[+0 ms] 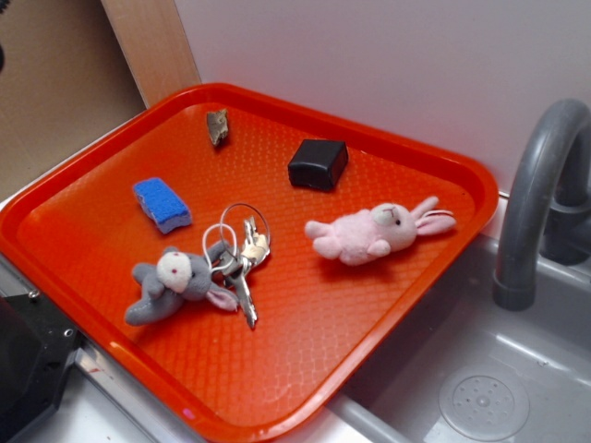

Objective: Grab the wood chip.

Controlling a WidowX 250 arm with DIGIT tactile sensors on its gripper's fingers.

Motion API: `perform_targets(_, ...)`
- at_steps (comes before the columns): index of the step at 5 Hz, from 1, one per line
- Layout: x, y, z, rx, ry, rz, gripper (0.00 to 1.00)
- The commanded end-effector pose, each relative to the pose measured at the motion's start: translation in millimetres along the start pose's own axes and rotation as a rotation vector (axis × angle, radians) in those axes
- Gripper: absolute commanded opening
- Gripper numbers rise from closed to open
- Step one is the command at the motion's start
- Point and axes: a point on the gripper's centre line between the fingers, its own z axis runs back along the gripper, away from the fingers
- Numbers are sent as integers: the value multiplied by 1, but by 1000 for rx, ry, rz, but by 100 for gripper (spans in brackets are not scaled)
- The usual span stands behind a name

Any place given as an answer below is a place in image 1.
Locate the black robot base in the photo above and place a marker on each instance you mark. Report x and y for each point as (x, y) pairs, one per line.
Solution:
(38, 348)

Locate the brown wood chip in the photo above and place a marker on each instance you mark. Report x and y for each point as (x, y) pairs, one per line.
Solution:
(217, 125)

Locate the silver key bunch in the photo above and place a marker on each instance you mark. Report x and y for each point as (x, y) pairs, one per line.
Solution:
(237, 265)

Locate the black rectangular block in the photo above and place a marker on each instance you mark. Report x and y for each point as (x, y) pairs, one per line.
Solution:
(318, 164)

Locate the orange plastic tray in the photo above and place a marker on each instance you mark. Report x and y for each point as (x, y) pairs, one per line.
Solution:
(78, 233)

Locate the pink plush bunny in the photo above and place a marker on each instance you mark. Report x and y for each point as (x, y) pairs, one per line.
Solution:
(367, 235)

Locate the grey plush bunny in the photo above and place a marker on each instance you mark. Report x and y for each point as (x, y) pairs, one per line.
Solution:
(176, 278)

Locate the blue sponge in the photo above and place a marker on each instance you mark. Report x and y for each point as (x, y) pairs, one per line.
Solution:
(162, 205)

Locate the grey plastic sink basin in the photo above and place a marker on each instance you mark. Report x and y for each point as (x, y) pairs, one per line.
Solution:
(458, 368)

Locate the light wooden board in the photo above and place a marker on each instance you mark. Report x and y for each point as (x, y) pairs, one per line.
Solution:
(153, 40)

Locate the grey toy faucet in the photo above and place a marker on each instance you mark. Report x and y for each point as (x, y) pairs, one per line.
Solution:
(548, 212)

